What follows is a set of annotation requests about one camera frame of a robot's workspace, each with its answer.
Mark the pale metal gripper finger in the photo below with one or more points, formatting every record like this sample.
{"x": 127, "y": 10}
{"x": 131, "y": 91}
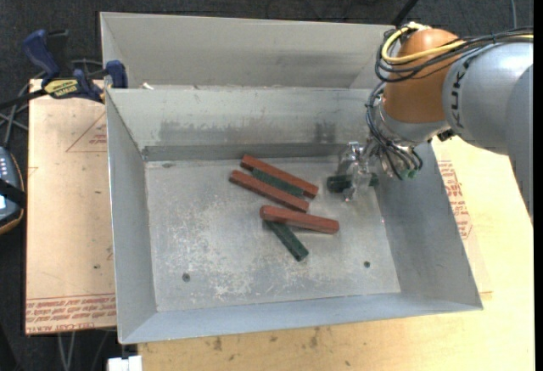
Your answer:
{"x": 347, "y": 182}
{"x": 359, "y": 187}

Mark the red-brown flat block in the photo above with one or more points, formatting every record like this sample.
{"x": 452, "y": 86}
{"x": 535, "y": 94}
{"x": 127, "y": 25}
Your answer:
{"x": 297, "y": 181}
{"x": 259, "y": 187}
{"x": 305, "y": 221}

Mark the dark green flat block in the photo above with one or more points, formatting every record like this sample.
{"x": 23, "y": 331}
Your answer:
{"x": 278, "y": 182}
{"x": 292, "y": 244}

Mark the grey metal bin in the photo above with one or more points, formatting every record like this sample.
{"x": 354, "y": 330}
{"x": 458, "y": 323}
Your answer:
{"x": 237, "y": 259}

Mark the brown cardboard board red print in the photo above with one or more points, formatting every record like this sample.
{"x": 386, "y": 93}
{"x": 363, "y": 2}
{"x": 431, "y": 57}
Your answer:
{"x": 68, "y": 199}

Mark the black cylinder on white bracket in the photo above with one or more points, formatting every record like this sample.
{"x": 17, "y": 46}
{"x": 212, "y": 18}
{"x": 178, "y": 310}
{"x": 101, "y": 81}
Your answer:
{"x": 445, "y": 135}

